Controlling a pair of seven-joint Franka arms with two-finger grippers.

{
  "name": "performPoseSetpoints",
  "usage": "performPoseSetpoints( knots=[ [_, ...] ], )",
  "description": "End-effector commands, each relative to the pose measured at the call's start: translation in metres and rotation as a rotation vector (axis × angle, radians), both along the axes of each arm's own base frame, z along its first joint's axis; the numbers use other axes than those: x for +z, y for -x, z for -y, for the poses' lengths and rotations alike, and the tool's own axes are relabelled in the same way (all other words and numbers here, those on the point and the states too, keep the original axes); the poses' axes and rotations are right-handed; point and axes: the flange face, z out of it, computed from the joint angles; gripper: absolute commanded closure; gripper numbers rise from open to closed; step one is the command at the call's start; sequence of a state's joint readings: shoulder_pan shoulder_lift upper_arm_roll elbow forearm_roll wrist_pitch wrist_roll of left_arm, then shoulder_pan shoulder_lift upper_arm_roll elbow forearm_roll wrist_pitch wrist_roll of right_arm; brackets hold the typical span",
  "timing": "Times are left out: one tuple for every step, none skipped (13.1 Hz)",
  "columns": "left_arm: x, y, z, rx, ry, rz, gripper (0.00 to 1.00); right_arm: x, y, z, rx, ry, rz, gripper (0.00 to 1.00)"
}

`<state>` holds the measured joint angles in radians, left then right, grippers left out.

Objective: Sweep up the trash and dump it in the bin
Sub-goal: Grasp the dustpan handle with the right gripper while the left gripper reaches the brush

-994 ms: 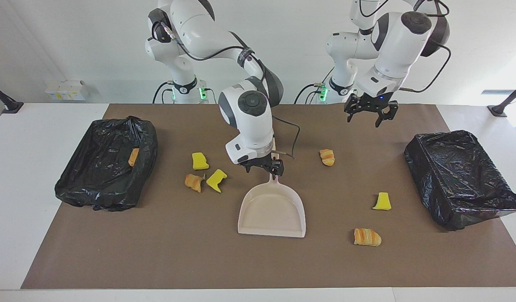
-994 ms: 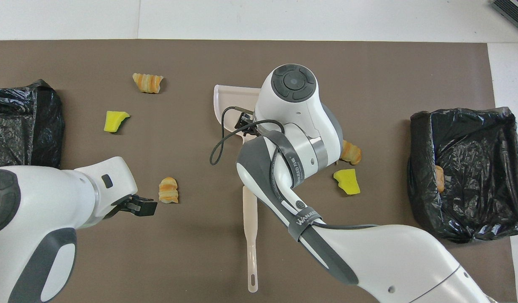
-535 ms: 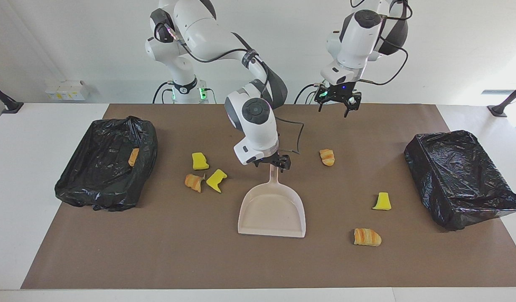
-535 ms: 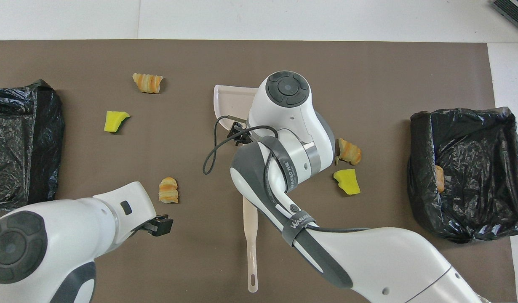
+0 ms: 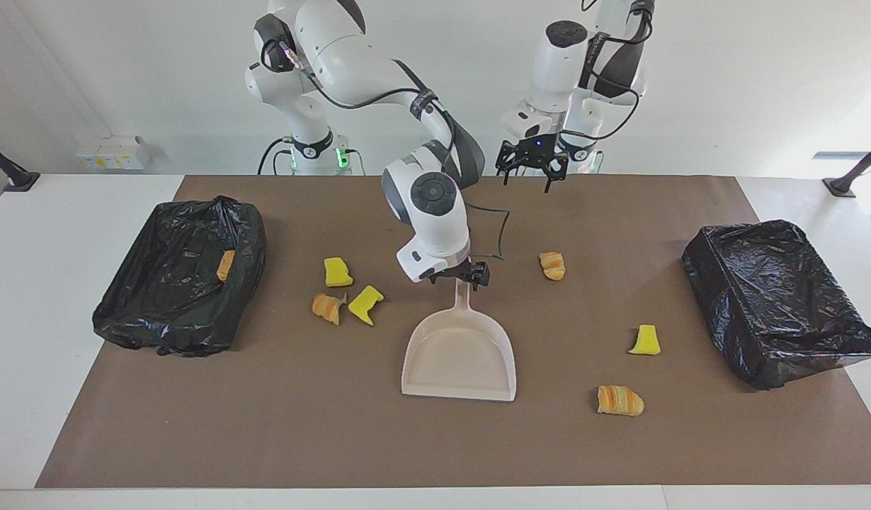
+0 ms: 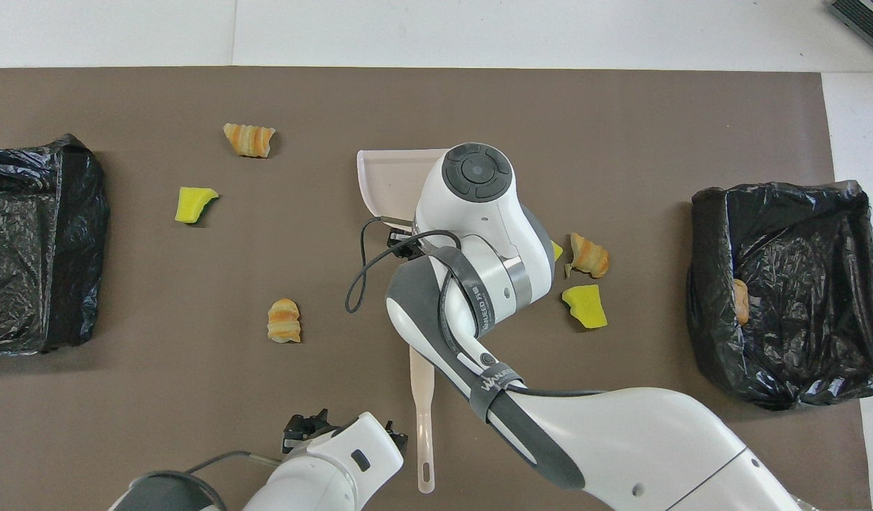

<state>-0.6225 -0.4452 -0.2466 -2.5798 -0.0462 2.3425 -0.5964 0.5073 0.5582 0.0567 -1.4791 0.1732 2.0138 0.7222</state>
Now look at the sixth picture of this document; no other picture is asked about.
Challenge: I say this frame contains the striped croissant piece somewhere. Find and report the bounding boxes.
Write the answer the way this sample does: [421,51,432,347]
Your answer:
[224,123,277,159]
[267,298,302,344]
[564,232,610,280]

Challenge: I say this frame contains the beige plastic dustpan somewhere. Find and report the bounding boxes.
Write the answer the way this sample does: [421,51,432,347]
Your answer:
[356,148,451,219]

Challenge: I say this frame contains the black bag lined bin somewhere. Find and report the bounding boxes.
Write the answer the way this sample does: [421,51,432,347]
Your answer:
[0,133,111,358]
[686,180,873,411]

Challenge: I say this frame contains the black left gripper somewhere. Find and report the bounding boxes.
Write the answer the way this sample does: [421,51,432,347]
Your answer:
[282,409,338,454]

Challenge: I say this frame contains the brown table mat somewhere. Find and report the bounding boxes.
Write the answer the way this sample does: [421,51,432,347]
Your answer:
[0,67,872,511]

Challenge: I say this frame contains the dark grey ribbed device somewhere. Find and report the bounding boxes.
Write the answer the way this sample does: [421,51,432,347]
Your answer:
[827,0,873,62]

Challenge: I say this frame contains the beige hand brush black bristles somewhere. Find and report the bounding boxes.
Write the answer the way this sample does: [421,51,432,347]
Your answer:
[409,342,437,494]

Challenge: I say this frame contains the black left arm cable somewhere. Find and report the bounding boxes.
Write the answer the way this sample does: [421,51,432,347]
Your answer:
[185,450,285,478]

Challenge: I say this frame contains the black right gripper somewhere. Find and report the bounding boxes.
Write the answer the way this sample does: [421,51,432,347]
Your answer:
[385,226,427,259]

